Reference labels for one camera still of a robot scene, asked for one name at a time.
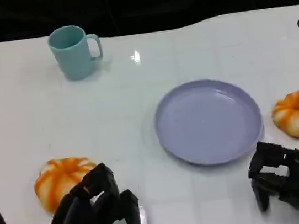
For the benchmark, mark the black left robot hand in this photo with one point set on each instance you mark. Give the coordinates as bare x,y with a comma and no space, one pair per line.
78,219

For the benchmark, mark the lilac plate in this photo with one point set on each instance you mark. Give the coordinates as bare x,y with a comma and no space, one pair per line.
207,123

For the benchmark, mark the pale green mug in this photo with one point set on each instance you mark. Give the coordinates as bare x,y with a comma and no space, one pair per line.
75,58

